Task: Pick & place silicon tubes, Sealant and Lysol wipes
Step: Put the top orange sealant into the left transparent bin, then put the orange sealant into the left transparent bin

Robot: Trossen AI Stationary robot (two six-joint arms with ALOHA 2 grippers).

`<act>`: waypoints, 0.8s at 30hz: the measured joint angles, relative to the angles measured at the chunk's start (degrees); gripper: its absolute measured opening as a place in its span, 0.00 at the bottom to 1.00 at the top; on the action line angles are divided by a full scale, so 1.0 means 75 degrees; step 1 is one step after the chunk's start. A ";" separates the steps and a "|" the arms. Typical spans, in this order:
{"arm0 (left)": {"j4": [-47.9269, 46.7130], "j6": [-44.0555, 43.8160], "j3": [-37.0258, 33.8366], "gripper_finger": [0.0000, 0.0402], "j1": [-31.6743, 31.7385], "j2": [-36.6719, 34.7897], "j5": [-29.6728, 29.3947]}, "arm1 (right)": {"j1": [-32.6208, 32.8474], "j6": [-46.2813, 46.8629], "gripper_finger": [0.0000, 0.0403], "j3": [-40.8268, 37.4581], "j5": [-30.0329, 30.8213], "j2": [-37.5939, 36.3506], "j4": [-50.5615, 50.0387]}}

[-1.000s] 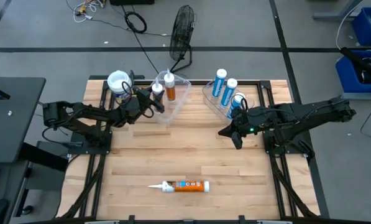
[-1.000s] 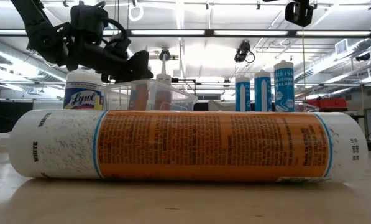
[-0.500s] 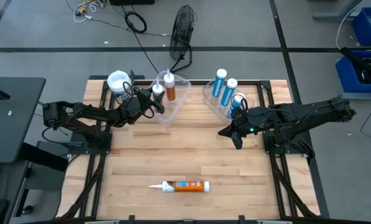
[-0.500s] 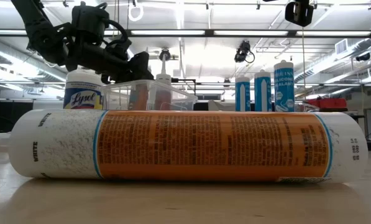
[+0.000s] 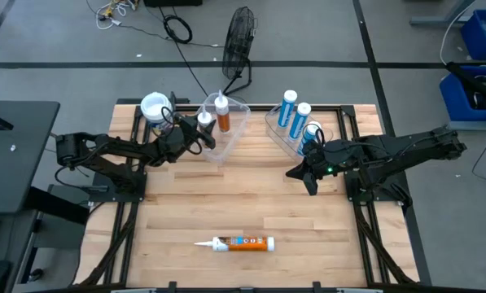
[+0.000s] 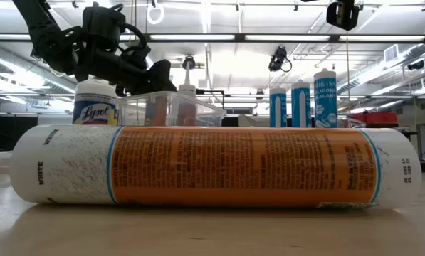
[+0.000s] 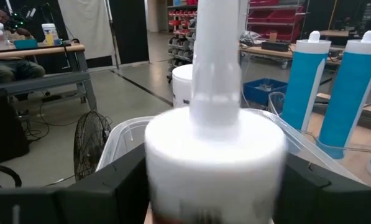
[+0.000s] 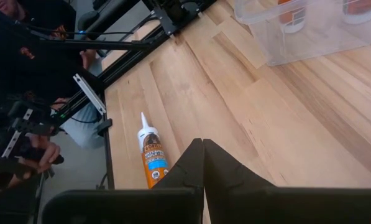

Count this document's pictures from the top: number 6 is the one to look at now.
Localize white hanging ring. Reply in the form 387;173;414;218
147;2;166;26

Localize Lysol wipes canister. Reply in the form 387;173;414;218
72;78;120;126

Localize white ceiling vent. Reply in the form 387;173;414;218
383;44;400;63

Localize white screen panel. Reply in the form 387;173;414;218
238;114;270;128

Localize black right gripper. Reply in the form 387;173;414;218
325;0;361;31

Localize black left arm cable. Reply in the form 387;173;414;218
117;21;152;58

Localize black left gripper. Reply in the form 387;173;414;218
75;42;178;96

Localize red storage bins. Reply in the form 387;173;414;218
350;112;399;126

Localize blue silicone sealant tube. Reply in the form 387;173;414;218
313;68;338;129
268;87;288;128
290;80;312;128

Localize black ceiling fixture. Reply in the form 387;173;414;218
406;59;425;71

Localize black overhead camera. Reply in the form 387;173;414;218
268;46;293;73

